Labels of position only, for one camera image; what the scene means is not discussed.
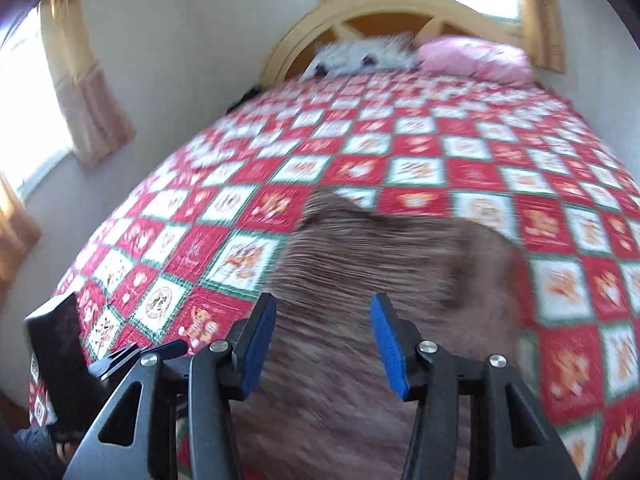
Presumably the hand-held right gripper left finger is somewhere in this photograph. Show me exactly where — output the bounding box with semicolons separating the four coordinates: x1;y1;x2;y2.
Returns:
65;292;277;480

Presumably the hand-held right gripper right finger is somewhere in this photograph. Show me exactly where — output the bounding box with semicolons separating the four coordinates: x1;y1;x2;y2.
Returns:
370;293;583;480

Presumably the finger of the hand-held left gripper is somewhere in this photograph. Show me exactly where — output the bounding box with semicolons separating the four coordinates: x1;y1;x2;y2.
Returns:
88;339;189;382

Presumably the brown knitted garment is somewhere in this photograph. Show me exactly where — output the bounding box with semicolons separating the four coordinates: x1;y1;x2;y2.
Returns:
232;187;540;480

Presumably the dark blue cloth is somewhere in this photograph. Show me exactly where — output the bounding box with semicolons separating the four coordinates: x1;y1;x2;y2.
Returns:
12;425;68;480

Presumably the yellow curtain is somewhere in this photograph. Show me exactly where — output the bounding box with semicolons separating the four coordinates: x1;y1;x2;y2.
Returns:
39;0;137;169
519;0;567;74
0;172;43;306

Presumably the red checkered printed quilt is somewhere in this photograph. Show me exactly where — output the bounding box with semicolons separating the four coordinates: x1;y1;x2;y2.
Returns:
27;67;640;480

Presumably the grey patterned pillow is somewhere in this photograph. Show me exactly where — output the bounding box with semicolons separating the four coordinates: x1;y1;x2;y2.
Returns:
300;32;422;80

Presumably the pink pillow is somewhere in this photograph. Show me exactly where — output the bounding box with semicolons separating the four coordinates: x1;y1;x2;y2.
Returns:
414;36;534;86

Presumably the wooden arched headboard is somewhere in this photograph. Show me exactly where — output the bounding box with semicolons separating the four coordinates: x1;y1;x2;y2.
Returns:
259;0;527;87

